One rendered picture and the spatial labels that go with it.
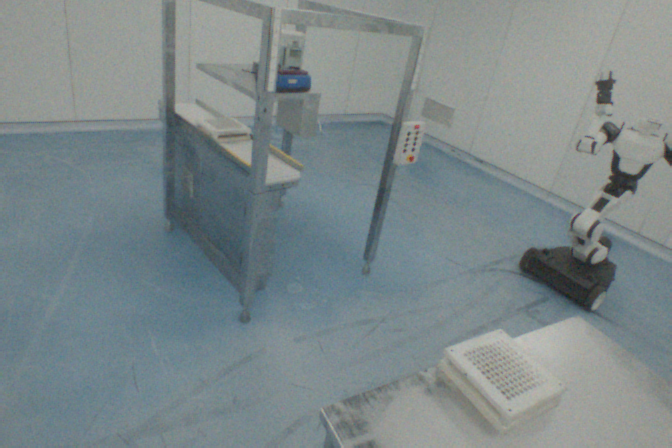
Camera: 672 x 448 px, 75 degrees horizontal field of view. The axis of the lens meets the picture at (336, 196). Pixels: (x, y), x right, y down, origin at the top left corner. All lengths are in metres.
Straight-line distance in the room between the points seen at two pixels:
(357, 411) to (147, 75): 4.65
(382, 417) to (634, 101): 4.37
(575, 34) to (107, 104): 4.98
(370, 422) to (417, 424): 0.12
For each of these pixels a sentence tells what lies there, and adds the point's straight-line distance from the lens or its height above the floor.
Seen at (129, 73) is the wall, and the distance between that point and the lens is 5.36.
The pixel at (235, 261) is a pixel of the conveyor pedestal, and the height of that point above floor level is 0.20.
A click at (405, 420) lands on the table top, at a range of 1.27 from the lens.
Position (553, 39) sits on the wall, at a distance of 5.55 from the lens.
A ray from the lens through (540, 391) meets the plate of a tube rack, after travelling 1.41.
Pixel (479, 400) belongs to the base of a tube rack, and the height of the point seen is 0.85.
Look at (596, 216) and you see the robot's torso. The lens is 3.55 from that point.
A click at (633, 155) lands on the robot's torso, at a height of 1.09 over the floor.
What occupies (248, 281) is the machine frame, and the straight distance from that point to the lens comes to 2.44.
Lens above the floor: 1.78
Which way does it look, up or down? 25 degrees down
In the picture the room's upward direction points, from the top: 10 degrees clockwise
